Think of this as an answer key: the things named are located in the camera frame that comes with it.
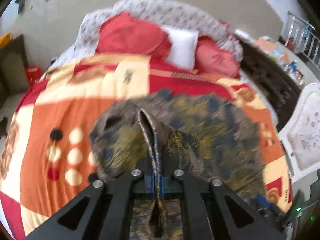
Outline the brown blue floral garment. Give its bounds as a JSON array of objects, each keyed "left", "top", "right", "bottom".
[{"left": 89, "top": 89, "right": 266, "bottom": 239}]

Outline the white floral upholstered chair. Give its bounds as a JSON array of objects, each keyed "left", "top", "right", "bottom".
[{"left": 277, "top": 82, "right": 320, "bottom": 183}]

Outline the orange red cream blanket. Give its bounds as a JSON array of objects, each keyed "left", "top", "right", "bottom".
[{"left": 1, "top": 54, "right": 292, "bottom": 239}]

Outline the dark carved wooden cabinet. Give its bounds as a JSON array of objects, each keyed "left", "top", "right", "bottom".
[{"left": 240, "top": 41, "right": 301, "bottom": 131}]

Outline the small red heart pillow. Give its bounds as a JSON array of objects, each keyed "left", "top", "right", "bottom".
[{"left": 195, "top": 35, "right": 240, "bottom": 78}]

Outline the red box on floor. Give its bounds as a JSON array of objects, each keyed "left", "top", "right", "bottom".
[{"left": 25, "top": 66, "right": 42, "bottom": 86}]

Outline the dark wooden side table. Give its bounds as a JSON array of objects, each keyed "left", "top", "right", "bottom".
[{"left": 1, "top": 34, "right": 30, "bottom": 107}]

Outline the white square pillow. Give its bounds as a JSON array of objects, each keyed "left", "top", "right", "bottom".
[{"left": 161, "top": 25, "right": 199, "bottom": 70}]

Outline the large red heart pillow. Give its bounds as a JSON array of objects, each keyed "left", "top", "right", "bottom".
[{"left": 95, "top": 12, "right": 172, "bottom": 60}]

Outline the floral grey headboard cushion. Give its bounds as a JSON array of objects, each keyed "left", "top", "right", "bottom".
[{"left": 73, "top": 0, "right": 245, "bottom": 62}]

